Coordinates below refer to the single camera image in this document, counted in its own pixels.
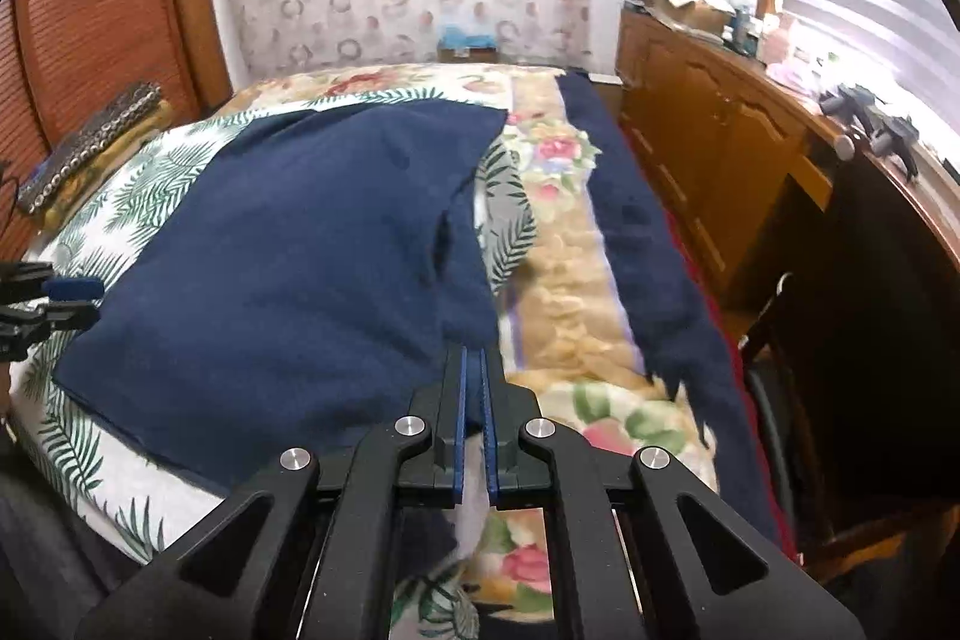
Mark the blue box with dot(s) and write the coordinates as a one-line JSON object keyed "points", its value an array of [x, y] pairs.
{"points": [[466, 40]]}

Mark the wooden cabinet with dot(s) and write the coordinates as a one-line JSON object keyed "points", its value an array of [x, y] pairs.
{"points": [[720, 123]]}

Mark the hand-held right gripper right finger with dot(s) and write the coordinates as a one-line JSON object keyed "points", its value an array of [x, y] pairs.
{"points": [[487, 430]]}

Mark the black gadget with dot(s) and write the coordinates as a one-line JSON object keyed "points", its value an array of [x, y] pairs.
{"points": [[847, 104], [892, 141]]}

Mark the pink jar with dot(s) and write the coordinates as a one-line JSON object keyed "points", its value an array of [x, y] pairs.
{"points": [[781, 40]]}

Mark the leaf-print bed sheet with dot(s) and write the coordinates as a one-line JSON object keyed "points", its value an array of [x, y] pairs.
{"points": [[112, 205]]}

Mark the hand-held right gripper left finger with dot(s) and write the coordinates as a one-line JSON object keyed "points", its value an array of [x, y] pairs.
{"points": [[463, 430]]}

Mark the golden sunflower folded cloth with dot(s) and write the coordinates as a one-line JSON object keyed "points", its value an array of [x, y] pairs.
{"points": [[112, 168]]}

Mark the cardboard box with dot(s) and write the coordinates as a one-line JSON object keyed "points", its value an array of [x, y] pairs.
{"points": [[690, 6]]}

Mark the floral blanket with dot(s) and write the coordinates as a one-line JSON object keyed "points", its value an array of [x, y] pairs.
{"points": [[570, 280]]}

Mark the dark patterned folded cloth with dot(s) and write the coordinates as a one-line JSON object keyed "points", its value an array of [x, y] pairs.
{"points": [[97, 134]]}

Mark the navy blanket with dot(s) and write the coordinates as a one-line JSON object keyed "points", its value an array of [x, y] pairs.
{"points": [[645, 220]]}

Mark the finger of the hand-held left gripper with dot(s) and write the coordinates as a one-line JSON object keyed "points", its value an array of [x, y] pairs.
{"points": [[71, 289], [45, 316]]}

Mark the dark wooden chair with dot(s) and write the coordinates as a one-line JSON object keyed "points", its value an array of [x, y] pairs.
{"points": [[772, 310]]}

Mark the dark teal bottle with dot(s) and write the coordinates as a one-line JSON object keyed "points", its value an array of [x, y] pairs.
{"points": [[742, 29]]}

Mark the navy t-shirt with orange print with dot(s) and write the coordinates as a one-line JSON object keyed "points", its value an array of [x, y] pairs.
{"points": [[300, 272]]}

